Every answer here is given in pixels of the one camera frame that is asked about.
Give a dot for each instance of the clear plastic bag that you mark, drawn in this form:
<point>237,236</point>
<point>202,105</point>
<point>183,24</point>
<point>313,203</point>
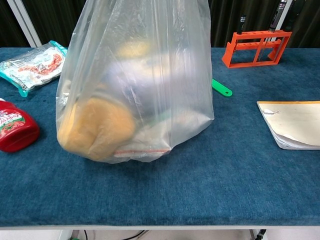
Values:
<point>160,105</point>

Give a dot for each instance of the clear zip pouch red stripe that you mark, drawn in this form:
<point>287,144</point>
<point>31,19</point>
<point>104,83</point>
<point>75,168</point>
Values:
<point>160,140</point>

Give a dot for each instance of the blue white carton box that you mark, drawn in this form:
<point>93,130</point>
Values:
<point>145,85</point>

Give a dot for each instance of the yellow striped plush toy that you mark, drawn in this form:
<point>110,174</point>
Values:
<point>100,135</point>

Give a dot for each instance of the blue table cloth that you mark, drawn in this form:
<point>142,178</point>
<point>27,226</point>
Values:
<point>225,175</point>

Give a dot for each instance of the orange tool rack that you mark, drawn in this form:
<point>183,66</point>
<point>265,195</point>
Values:
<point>233,47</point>

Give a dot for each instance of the black curtain panel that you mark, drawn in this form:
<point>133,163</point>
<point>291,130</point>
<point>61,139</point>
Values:
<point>225,22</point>
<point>6,30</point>
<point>57,22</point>
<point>307,22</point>

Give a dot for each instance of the short black screwdriver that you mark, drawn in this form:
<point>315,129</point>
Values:
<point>242,25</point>

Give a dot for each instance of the worn paper notebook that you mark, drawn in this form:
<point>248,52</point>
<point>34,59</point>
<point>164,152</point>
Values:
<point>295,120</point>

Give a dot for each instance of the teal white snack package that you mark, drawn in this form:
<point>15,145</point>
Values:
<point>32,67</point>

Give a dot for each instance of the red ketchup bottle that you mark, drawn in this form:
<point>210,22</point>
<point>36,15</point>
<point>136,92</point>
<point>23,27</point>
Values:
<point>15,130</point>

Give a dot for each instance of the black screwdriver silver tip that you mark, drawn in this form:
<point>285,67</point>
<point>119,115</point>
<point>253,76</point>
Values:
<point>276,17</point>

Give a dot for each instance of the white frame post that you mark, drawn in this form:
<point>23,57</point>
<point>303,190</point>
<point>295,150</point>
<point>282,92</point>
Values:
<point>287,5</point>
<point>21,22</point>

